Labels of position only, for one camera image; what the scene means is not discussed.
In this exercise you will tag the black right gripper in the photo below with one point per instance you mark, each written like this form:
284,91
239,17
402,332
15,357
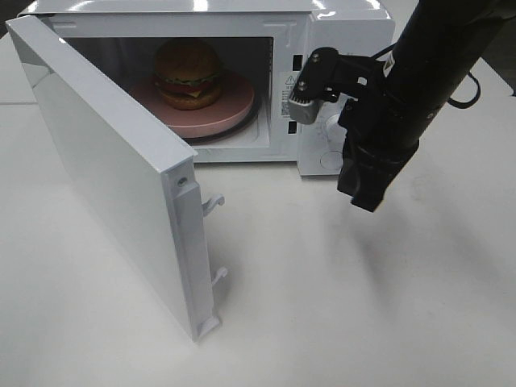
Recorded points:
371,159

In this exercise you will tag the round white door button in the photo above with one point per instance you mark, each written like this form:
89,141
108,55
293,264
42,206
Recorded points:
332,160

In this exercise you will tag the white timer knob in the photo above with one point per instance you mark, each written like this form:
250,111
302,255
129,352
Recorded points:
336,134

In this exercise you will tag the pink round plate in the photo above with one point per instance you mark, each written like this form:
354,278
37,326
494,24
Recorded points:
236,103

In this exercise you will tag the burger with lettuce and tomato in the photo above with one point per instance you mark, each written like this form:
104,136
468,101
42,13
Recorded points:
187,73

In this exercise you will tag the white microwave door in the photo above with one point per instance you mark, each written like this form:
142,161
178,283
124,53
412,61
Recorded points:
133,172

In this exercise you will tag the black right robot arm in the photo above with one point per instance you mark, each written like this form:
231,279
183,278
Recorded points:
434,53

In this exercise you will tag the glass microwave turntable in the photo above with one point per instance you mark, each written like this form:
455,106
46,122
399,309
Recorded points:
225,133

